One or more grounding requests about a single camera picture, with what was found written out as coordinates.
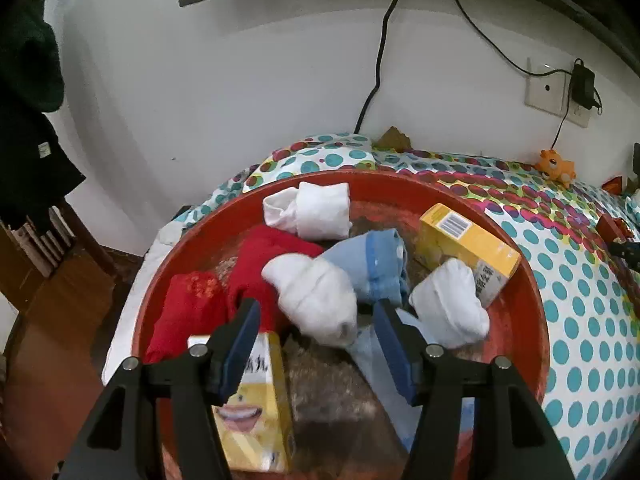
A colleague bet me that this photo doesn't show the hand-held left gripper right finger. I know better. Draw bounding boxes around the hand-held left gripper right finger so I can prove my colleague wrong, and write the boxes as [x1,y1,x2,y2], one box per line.
[373,300,576,480]

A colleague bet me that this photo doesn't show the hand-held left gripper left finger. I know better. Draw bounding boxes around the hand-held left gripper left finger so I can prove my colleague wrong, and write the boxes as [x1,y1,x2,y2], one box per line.
[60,299,262,480]

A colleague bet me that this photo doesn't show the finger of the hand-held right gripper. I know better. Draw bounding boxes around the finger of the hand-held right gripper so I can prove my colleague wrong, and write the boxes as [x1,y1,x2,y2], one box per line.
[609,241,640,262]

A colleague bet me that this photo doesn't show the blue sock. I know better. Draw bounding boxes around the blue sock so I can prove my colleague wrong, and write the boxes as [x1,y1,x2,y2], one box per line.
[350,310,436,453]
[317,229,408,306]

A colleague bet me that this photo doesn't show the yellow medicine box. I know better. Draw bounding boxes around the yellow medicine box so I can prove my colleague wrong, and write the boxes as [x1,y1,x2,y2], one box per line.
[415,203,522,306]
[187,331,293,473]

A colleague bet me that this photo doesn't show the red sock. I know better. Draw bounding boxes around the red sock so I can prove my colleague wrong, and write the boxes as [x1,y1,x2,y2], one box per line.
[145,270,236,366]
[227,225,326,331]

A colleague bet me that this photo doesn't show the white sock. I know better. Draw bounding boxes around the white sock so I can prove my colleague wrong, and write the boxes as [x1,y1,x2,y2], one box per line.
[410,257,491,351]
[262,255,358,348]
[262,182,351,241]

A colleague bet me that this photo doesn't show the red round tray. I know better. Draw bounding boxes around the red round tray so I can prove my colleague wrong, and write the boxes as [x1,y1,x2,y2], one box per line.
[132,170,551,480]

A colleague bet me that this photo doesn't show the polka dot blanket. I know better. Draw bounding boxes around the polka dot blanket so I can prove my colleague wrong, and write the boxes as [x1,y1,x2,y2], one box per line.
[102,132,640,480]

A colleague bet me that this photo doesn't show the orange toy tiger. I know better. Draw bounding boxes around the orange toy tiger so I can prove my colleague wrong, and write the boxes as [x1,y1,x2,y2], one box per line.
[536,149,576,183]

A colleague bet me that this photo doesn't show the white bed sheet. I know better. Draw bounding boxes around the white bed sheet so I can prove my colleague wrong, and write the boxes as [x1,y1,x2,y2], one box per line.
[101,205,193,386]

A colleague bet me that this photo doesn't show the black power adapter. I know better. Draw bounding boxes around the black power adapter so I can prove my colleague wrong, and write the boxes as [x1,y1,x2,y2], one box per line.
[571,59,599,111]

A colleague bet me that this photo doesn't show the polka dot pillow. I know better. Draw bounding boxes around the polka dot pillow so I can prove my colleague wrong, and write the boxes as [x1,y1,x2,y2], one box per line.
[242,132,378,193]

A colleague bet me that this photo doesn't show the wooden chair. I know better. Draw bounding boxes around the wooden chair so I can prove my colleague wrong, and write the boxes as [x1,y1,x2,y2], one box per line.
[0,197,118,321]

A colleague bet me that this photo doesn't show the brown cardboard piece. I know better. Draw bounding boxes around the brown cardboard piece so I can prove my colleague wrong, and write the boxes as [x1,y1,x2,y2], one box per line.
[375,125,413,151]

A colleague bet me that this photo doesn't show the dark hanging clothes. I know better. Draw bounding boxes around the dark hanging clothes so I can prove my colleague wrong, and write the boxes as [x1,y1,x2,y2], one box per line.
[0,0,87,226]

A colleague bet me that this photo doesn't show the black adapter cable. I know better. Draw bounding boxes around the black adapter cable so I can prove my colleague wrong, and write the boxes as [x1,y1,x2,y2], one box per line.
[551,105,572,150]

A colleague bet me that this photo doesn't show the white wall outlet panel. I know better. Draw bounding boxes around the white wall outlet panel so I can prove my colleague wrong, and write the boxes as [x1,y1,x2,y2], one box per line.
[525,57,593,128]

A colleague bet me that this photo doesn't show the thin black cable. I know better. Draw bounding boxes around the thin black cable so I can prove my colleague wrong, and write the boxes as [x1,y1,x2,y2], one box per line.
[444,0,575,77]

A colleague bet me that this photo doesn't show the black power cable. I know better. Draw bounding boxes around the black power cable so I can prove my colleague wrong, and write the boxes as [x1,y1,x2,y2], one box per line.
[354,0,412,133]

